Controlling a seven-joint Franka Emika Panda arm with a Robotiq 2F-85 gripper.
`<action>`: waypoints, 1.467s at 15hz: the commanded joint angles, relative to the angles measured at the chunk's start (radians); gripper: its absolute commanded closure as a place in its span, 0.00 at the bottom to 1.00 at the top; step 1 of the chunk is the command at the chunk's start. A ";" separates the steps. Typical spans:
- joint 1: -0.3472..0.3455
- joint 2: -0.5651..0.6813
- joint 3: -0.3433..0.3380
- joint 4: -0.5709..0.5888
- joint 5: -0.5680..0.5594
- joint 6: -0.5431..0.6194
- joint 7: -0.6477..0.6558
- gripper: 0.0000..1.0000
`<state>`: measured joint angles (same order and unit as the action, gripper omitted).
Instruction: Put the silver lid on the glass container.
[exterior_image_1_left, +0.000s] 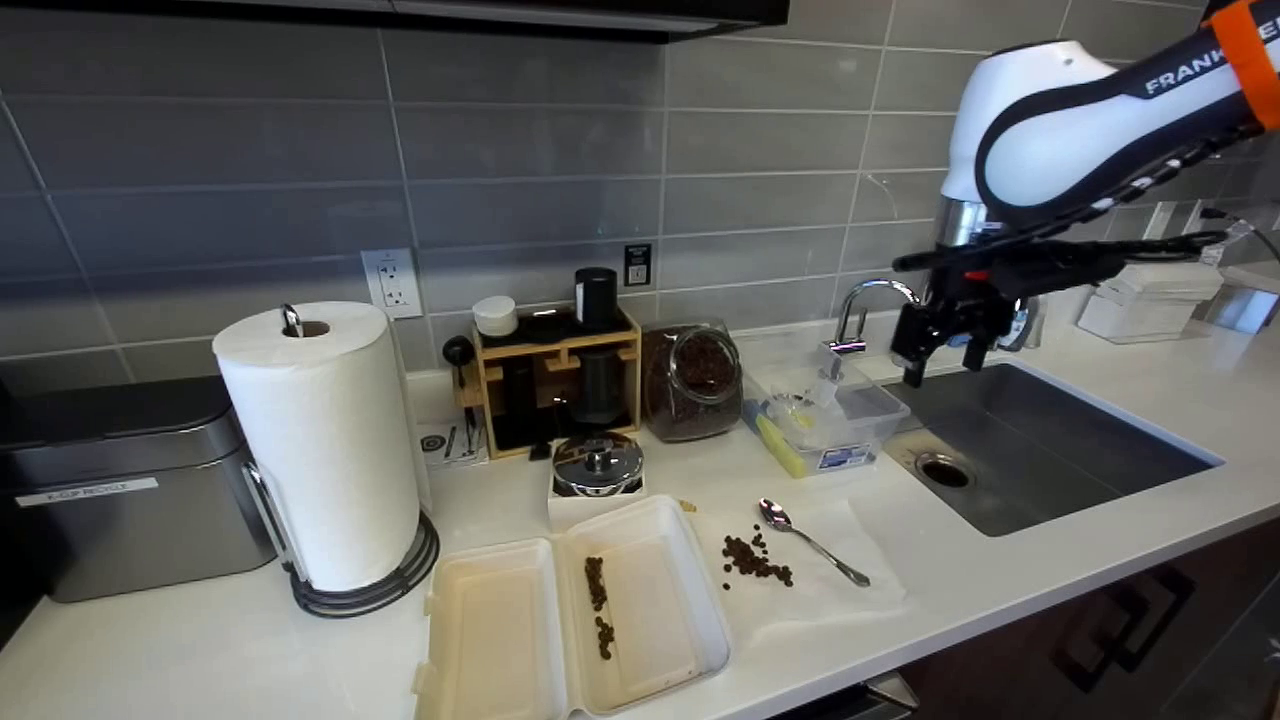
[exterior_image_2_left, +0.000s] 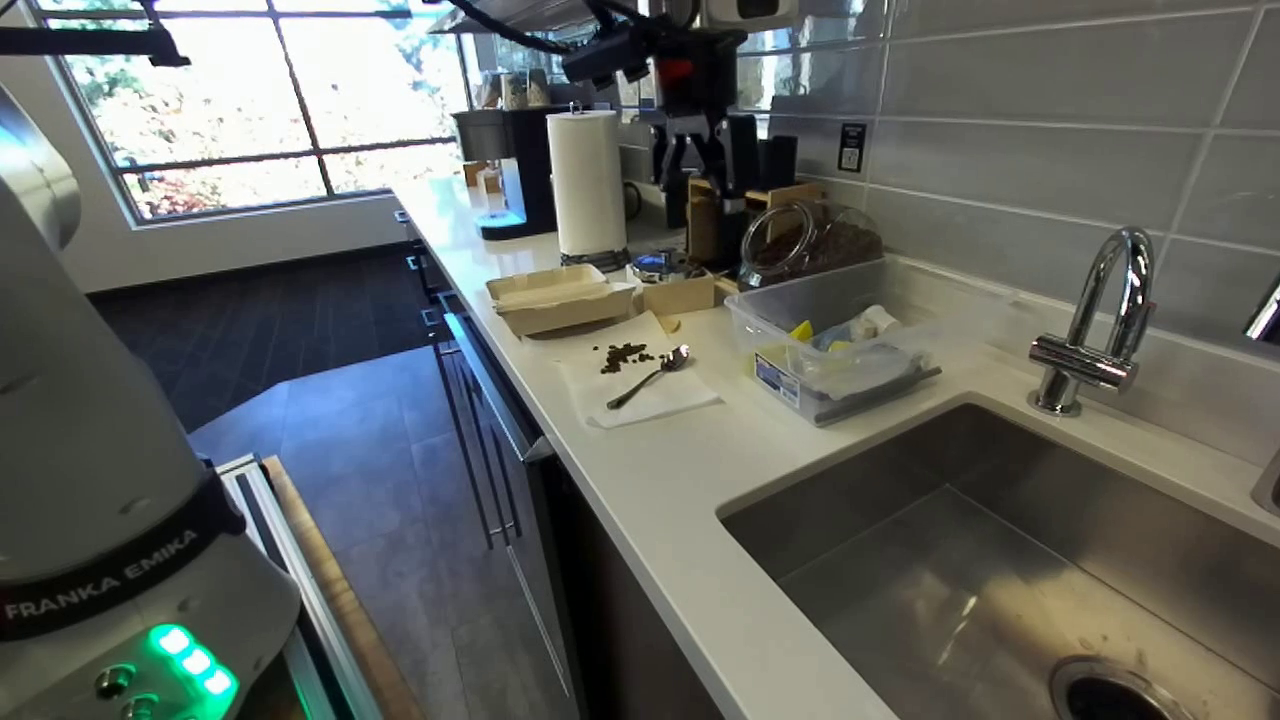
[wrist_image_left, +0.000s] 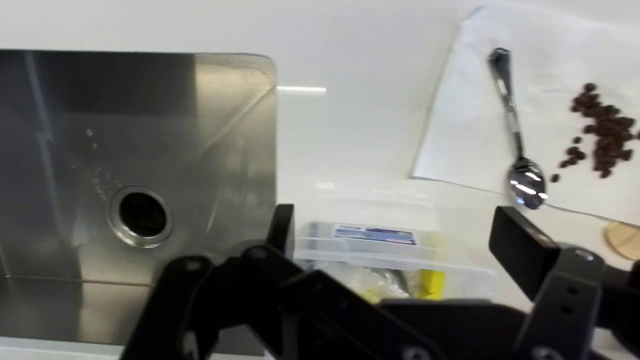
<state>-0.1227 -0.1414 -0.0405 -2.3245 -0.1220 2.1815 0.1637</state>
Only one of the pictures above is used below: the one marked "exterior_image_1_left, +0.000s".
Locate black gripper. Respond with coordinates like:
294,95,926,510
886,258,1035,391

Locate wooden coffee stand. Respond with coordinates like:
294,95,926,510
457,308,646,459

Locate dark range hood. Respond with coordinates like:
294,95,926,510
0,0,793,43

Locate white foam clamshell box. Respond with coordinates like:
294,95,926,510
411,494,737,720

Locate black cylindrical grinder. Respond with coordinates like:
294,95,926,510
571,265,624,331

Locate dark cabinet handles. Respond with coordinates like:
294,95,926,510
1051,565,1195,696

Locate white paper towel roll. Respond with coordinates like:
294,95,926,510
213,297,429,598

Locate clear plastic container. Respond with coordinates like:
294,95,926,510
742,372,919,482

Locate small white cap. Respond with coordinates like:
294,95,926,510
468,293,521,342

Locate white cutting mat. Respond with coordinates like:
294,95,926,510
690,498,910,640

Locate coffee beans pile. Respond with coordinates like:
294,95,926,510
718,530,797,594

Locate metal paper towel holder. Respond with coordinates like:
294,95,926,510
245,302,445,619

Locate stainless steel sink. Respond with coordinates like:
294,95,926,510
880,362,1220,541

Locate white wall outlet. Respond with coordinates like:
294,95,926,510
358,244,425,321

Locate silver round lid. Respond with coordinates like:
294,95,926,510
546,429,646,500

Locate glass jar with coffee beans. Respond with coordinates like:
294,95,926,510
641,321,748,447

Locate white tissue box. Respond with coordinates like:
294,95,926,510
1075,259,1228,347

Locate silver box appliance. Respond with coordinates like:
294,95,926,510
0,376,279,607

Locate small chrome faucet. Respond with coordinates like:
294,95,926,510
826,273,919,390

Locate coffee beans in clamshell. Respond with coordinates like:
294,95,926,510
581,552,618,664

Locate orange strap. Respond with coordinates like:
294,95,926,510
1206,0,1280,131

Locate black wall outlet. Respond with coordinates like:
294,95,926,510
618,242,658,293

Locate metal spoon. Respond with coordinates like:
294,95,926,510
757,498,875,594

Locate sink drain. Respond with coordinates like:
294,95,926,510
916,455,975,494

